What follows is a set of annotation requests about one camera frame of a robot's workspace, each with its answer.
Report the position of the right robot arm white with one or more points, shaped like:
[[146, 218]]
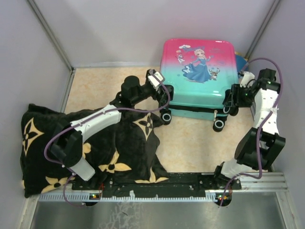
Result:
[[261, 145]]

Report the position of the aluminium rail frame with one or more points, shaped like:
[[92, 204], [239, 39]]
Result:
[[270, 182]]

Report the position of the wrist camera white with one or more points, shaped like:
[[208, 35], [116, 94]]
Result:
[[156, 79], [247, 79]]

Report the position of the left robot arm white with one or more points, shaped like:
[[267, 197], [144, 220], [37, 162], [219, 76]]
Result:
[[67, 141]]

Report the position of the blue folded cloth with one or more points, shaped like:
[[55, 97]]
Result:
[[240, 61]]

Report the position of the black blanket yellow flowers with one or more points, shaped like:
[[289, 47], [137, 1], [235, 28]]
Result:
[[125, 151]]

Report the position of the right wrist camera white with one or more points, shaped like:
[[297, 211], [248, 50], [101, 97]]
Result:
[[247, 79]]

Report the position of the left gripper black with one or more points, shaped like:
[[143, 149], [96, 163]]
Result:
[[160, 96]]

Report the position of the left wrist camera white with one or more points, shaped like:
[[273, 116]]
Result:
[[156, 79]]

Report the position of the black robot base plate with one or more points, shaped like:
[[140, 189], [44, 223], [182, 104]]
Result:
[[178, 185]]

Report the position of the teal hard-shell suitcase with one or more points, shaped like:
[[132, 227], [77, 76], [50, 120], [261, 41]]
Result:
[[200, 72]]

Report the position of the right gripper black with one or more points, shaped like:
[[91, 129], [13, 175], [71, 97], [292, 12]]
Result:
[[234, 99]]

